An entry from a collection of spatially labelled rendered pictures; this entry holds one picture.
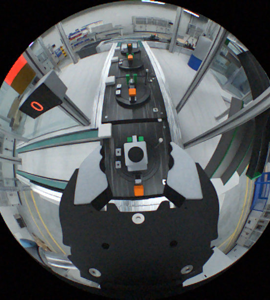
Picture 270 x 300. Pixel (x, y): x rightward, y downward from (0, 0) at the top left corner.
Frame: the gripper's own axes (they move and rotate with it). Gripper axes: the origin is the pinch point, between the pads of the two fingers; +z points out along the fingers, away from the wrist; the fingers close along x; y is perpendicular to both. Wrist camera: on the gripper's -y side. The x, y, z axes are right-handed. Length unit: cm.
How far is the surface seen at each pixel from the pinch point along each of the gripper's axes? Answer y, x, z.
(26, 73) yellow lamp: -16.0, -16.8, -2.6
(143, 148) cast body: 4.5, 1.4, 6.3
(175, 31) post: -83, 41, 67
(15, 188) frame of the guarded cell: 20, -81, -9
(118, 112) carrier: 0.3, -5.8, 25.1
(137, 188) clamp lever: 11.5, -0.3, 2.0
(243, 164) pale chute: 14, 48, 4
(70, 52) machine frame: -74, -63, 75
